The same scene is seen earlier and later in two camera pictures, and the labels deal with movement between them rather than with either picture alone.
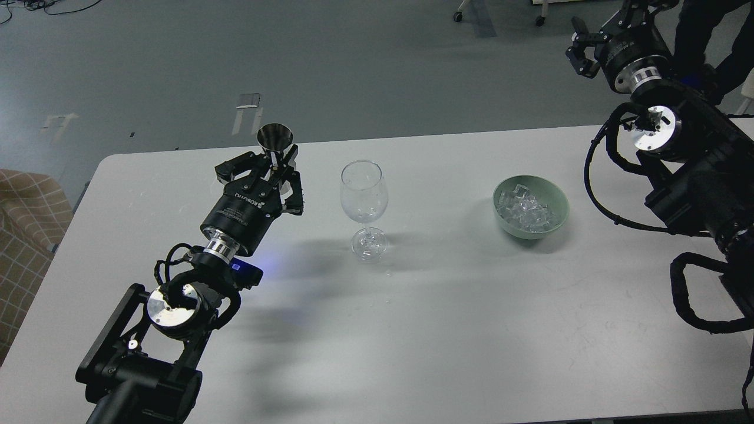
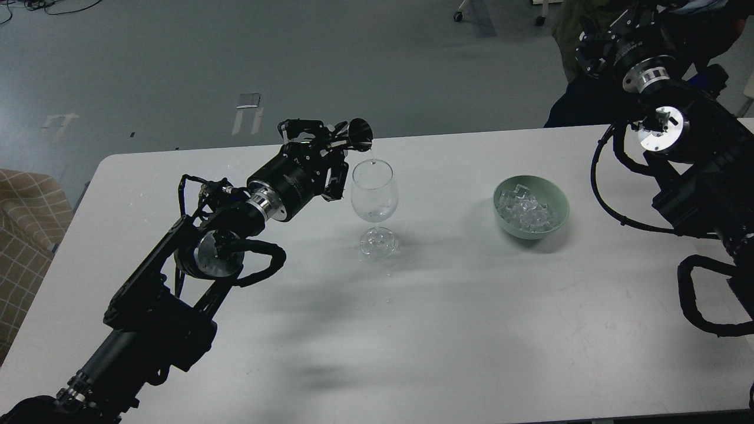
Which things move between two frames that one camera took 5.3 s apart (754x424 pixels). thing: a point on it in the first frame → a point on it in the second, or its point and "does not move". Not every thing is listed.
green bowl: x=529 y=207 does not move
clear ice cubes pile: x=522 y=209 does not move
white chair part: x=747 y=91 does not move
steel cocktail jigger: x=274 y=137 → x=360 y=135
